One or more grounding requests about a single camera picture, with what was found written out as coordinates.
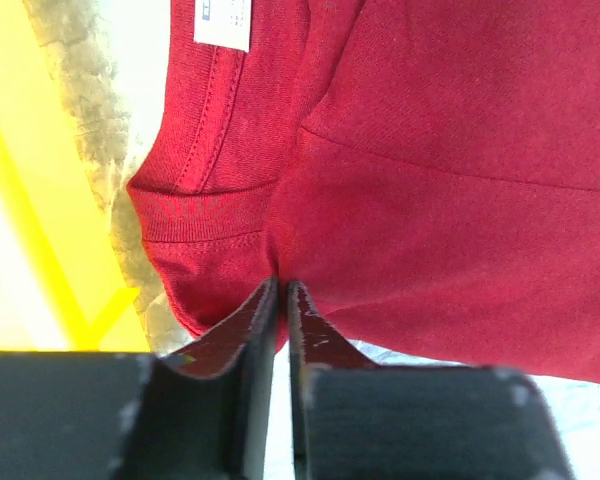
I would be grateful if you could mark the yellow plastic tray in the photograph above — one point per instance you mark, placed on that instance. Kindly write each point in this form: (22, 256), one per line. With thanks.
(67, 285)

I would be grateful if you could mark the red t shirt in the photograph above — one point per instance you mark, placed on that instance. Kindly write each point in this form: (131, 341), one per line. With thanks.
(430, 170)

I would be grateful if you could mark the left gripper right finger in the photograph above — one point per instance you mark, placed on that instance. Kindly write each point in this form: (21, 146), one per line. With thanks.
(356, 419)

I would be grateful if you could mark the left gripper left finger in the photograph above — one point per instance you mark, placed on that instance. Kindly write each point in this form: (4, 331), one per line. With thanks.
(200, 412)

